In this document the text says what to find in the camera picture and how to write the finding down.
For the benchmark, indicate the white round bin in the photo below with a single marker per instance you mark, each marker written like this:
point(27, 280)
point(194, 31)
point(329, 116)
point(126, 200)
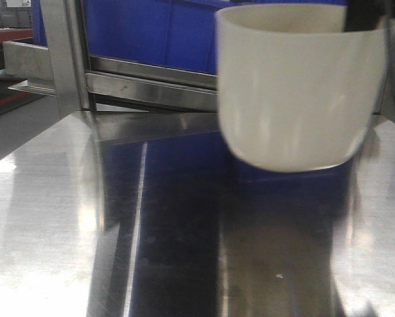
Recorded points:
point(295, 91)

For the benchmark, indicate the large blue plastic crate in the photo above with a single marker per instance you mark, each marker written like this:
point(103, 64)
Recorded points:
point(176, 34)

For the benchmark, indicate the stainless steel shelf frame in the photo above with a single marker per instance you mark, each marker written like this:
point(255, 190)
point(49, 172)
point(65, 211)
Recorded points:
point(57, 62)

